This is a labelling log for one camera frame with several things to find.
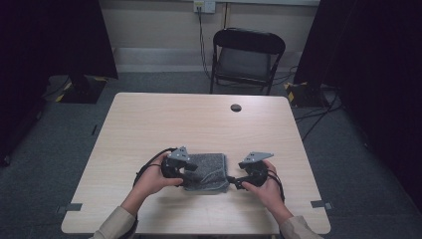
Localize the grey towel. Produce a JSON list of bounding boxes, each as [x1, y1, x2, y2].
[[181, 152, 231, 195]]

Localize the black floor cables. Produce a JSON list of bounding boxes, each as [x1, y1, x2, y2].
[[272, 65, 344, 142]]

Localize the black stand base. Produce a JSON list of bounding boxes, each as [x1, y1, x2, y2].
[[284, 81, 330, 110], [59, 75, 109, 105]]

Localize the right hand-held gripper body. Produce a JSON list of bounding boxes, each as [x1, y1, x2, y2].
[[238, 151, 276, 187]]

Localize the black folding chair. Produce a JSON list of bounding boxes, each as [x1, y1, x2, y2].
[[209, 27, 287, 97]]

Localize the person's right hand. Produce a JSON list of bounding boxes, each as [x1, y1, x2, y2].
[[241, 159, 287, 215]]

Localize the white wall socket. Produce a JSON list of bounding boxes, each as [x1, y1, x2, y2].
[[193, 0, 217, 15]]

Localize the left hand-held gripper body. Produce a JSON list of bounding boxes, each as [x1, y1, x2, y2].
[[160, 145, 192, 181]]

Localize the grey tape strip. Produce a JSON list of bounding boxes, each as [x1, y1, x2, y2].
[[55, 202, 84, 214], [310, 199, 334, 211]]

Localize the dark curtain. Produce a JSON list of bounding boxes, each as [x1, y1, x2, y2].
[[293, 0, 422, 213], [0, 0, 119, 167]]

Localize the black wall socket cable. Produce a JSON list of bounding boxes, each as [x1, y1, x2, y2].
[[197, 6, 214, 82]]

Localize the person's left hand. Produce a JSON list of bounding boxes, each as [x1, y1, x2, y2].
[[129, 153, 184, 209]]

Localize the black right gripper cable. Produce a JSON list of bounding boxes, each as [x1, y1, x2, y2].
[[266, 168, 287, 204]]

